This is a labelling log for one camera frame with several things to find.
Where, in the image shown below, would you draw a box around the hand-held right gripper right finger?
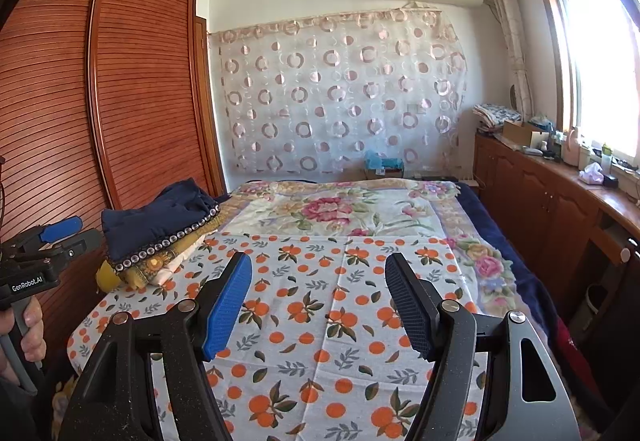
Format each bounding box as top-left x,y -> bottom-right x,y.
384,252 -> 583,441

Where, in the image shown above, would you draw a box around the floral blanket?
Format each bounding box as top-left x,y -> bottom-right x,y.
50,178 -> 522,422

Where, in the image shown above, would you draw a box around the folded yellow cloth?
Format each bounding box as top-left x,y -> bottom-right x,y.
95,225 -> 207,295

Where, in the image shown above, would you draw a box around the red cloth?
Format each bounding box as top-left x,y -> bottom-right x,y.
554,315 -> 583,374

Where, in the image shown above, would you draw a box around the folded patterned cloths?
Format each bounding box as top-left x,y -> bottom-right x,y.
472,103 -> 522,130

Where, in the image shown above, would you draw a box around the window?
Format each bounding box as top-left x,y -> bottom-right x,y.
525,0 -> 640,164

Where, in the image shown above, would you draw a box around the tissue pack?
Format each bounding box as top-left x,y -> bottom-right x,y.
578,163 -> 607,186

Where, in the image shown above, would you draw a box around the navy blue printed t-shirt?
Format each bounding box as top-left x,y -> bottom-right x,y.
101,178 -> 222,268

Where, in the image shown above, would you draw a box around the blue box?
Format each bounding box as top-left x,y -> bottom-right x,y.
363,150 -> 407,180

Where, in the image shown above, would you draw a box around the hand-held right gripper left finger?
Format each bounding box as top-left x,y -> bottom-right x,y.
60,251 -> 253,441

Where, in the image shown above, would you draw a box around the long wooden cabinet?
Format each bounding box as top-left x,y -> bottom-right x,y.
472,130 -> 640,324

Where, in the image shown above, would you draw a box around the cardboard box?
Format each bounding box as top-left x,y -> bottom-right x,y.
501,119 -> 544,148

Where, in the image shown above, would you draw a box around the white jug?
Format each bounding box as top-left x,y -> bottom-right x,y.
561,126 -> 582,166

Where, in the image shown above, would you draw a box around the person's left hand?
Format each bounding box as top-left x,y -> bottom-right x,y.
0,295 -> 48,376

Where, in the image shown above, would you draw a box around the sheer circle-patterned curtain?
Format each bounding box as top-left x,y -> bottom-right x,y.
206,8 -> 469,178

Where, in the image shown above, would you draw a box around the orange fruit print bed sheet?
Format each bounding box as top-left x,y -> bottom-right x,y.
66,232 -> 497,441

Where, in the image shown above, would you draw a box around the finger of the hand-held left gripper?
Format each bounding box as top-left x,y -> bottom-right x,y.
40,228 -> 104,268
14,216 -> 84,252

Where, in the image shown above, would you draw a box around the navy blue blanket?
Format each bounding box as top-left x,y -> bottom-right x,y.
454,180 -> 563,339

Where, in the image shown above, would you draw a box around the wooden louvered wardrobe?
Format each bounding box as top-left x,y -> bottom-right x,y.
0,0 -> 227,374

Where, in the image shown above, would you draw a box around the folded cream cloth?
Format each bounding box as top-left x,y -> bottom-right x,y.
144,250 -> 202,288

